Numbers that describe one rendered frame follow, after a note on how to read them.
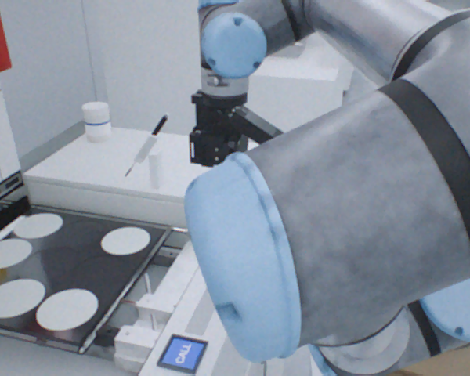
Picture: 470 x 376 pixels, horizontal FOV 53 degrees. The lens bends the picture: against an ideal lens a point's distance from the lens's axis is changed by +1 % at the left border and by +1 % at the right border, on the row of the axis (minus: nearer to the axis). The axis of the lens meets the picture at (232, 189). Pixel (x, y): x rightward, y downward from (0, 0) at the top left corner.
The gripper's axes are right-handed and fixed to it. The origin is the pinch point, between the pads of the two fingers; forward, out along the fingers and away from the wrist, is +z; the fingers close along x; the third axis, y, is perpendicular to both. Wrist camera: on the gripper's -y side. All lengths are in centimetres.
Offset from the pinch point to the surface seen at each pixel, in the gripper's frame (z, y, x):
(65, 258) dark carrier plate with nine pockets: 15.8, 34.6, 5.2
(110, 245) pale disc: 15.8, 28.2, -1.5
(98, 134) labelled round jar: 7, 51, -37
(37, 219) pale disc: 16, 50, -6
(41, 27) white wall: 17, 212, -223
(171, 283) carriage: 17.7, 12.0, 4.0
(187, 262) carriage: 17.7, 11.7, -3.3
